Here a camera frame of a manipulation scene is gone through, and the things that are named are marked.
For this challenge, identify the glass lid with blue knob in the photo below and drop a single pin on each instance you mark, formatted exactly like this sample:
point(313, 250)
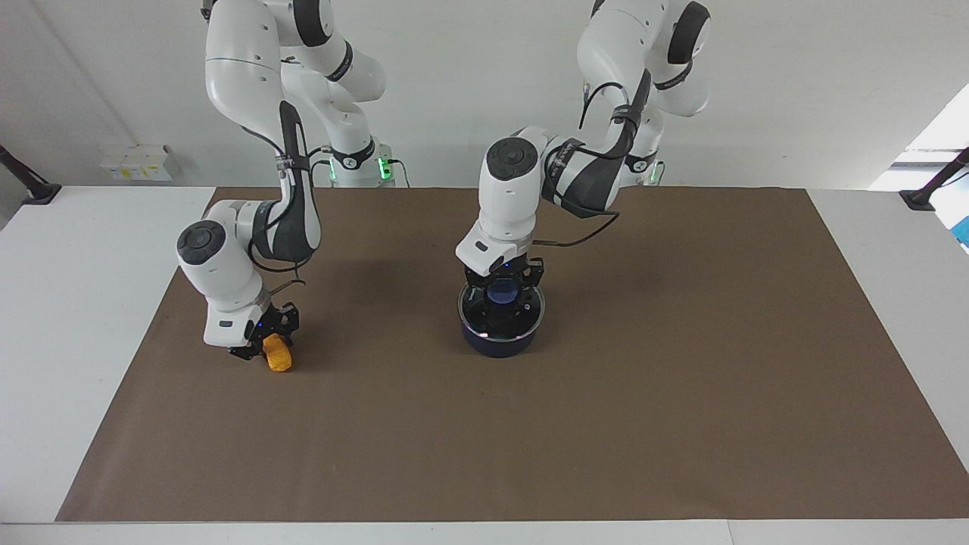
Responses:
point(484, 325)

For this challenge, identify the white wall socket box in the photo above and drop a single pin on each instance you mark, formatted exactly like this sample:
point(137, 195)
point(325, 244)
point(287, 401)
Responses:
point(136, 163)

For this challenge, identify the black left corner stand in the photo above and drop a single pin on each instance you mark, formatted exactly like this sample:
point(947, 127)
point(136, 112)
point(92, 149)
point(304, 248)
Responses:
point(34, 191)

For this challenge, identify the black corner stand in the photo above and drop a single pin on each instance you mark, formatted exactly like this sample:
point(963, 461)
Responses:
point(920, 198)
point(34, 191)

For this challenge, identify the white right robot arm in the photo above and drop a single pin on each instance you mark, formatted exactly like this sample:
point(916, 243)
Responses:
point(235, 68)

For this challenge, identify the brown table mat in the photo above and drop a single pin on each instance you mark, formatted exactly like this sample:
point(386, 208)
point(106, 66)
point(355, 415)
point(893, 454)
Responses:
point(606, 393)

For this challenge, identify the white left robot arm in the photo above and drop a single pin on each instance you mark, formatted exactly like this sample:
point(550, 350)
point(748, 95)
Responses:
point(507, 204)

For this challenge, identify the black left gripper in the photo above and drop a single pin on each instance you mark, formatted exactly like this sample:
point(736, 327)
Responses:
point(509, 269)

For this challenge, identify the orange toy corn cob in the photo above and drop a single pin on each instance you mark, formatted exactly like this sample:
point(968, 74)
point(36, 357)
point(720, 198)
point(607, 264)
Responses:
point(278, 357)

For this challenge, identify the blue box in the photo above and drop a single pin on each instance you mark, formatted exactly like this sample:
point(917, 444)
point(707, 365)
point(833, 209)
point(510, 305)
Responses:
point(963, 233)

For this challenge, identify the black right corner stand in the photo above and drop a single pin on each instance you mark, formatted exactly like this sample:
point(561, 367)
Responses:
point(920, 198)

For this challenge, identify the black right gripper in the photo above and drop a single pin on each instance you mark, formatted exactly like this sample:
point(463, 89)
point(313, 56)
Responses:
point(276, 322)

